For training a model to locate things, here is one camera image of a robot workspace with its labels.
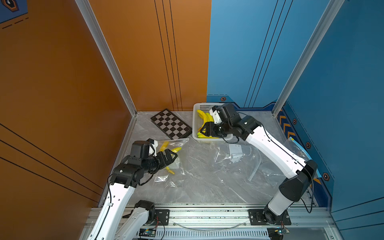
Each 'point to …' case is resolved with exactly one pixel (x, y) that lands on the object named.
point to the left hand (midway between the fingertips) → (172, 156)
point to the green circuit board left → (150, 232)
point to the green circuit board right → (280, 232)
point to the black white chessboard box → (171, 125)
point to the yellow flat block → (164, 146)
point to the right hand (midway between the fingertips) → (205, 131)
